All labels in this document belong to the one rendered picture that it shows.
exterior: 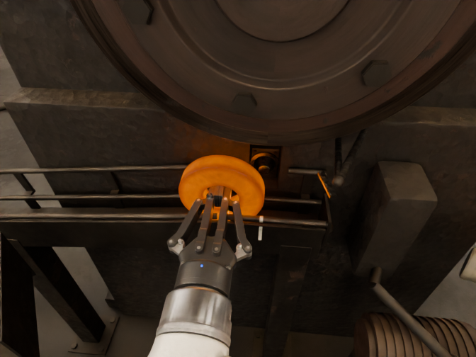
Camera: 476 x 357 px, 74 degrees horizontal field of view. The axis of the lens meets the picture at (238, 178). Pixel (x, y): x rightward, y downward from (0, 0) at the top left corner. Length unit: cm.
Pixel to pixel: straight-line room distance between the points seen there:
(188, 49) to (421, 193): 42
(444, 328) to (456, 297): 76
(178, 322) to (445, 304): 123
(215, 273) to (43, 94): 47
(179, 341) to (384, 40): 35
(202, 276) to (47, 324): 105
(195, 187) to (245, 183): 9
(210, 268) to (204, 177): 17
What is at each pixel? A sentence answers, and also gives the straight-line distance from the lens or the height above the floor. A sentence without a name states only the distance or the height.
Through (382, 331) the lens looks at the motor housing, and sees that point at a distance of 72.
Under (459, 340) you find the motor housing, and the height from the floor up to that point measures 53.
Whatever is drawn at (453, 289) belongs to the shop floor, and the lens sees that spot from 155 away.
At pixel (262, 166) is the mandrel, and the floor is 75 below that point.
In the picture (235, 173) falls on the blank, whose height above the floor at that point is 81.
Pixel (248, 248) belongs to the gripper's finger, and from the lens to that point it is 46.
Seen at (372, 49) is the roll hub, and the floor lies 105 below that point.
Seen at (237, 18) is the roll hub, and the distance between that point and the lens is 29.
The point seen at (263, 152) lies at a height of 77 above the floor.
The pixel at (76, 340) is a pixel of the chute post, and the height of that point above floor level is 1.
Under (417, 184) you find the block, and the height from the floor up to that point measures 80.
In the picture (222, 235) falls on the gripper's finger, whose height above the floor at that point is 77.
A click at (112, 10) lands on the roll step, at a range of 40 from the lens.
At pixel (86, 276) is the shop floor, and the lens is 146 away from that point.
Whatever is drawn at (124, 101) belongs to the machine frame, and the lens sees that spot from 61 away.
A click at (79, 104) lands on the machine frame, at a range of 64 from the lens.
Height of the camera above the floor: 115
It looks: 43 degrees down
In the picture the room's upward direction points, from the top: straight up
